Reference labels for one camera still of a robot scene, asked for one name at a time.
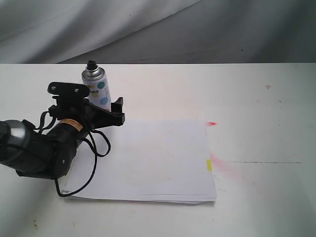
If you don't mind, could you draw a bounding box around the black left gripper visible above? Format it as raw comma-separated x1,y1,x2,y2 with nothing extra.
48,97,125,130

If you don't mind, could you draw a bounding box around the white polka-dot spray can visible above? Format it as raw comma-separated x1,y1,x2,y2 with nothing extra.
81,60,112,111

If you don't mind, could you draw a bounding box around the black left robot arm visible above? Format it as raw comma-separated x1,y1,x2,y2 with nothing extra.
0,97,97,180

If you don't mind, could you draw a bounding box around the white paper stack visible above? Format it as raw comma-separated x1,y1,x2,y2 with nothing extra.
61,120,217,204

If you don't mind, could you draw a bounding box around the grey backdrop cloth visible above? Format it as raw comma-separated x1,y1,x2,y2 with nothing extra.
0,0,316,64

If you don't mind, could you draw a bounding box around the black left camera cable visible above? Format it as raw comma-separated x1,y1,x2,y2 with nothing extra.
34,111,112,198

